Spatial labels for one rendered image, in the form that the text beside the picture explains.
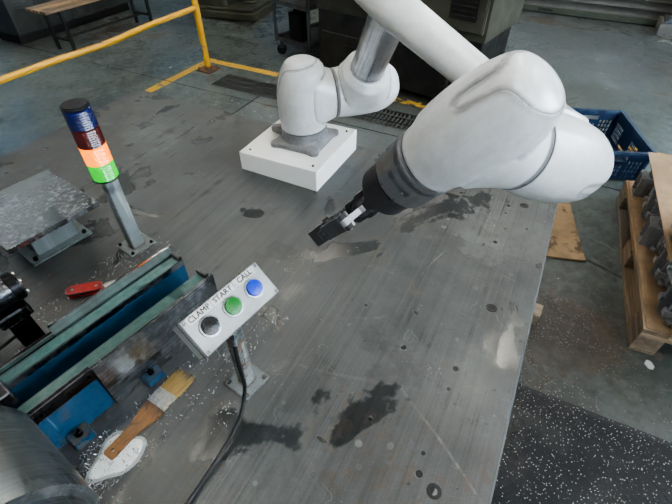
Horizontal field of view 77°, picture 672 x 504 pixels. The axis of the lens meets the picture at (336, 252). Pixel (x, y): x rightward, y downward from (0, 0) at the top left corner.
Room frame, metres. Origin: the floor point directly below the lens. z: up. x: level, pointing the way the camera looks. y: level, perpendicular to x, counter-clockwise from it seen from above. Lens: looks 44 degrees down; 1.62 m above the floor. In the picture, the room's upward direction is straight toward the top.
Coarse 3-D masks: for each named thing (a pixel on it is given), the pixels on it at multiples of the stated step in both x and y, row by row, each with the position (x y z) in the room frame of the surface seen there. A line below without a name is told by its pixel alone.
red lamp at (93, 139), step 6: (96, 126) 0.88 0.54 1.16; (72, 132) 0.86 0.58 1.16; (78, 132) 0.86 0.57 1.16; (84, 132) 0.86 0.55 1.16; (90, 132) 0.87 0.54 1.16; (96, 132) 0.88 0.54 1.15; (78, 138) 0.86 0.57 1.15; (84, 138) 0.86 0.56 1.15; (90, 138) 0.86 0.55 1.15; (96, 138) 0.87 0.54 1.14; (102, 138) 0.89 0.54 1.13; (78, 144) 0.86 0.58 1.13; (84, 144) 0.86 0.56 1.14; (90, 144) 0.86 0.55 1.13; (96, 144) 0.87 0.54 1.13; (102, 144) 0.88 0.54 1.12
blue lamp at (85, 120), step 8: (64, 112) 0.86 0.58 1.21; (80, 112) 0.86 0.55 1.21; (88, 112) 0.88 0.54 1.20; (72, 120) 0.86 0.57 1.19; (80, 120) 0.86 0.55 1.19; (88, 120) 0.87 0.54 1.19; (96, 120) 0.90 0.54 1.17; (72, 128) 0.86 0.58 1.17; (80, 128) 0.86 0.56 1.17; (88, 128) 0.86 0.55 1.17
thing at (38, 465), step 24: (0, 408) 0.26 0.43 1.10; (0, 432) 0.22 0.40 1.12; (24, 432) 0.23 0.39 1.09; (0, 456) 0.19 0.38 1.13; (24, 456) 0.19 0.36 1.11; (48, 456) 0.20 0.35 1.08; (0, 480) 0.16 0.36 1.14; (24, 480) 0.16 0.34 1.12; (48, 480) 0.17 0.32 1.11; (72, 480) 0.18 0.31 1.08
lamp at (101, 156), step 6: (84, 150) 0.86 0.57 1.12; (90, 150) 0.86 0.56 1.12; (96, 150) 0.86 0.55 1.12; (102, 150) 0.87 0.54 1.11; (108, 150) 0.89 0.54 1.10; (84, 156) 0.86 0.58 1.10; (90, 156) 0.86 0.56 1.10; (96, 156) 0.86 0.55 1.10; (102, 156) 0.87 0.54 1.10; (108, 156) 0.88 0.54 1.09; (90, 162) 0.86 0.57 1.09; (96, 162) 0.86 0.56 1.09; (102, 162) 0.86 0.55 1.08; (108, 162) 0.87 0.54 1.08
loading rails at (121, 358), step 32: (160, 256) 0.71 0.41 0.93; (128, 288) 0.62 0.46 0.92; (160, 288) 0.65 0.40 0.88; (192, 288) 0.60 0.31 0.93; (64, 320) 0.52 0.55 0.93; (96, 320) 0.53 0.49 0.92; (128, 320) 0.57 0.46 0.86; (160, 320) 0.53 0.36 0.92; (32, 352) 0.46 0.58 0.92; (64, 352) 0.47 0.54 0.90; (96, 352) 0.46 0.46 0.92; (128, 352) 0.46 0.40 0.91; (160, 352) 0.51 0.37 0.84; (32, 384) 0.41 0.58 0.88; (64, 384) 0.38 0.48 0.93; (96, 384) 0.41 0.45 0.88; (128, 384) 0.44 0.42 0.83; (32, 416) 0.33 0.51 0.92; (64, 416) 0.35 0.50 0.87; (96, 416) 0.38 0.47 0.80
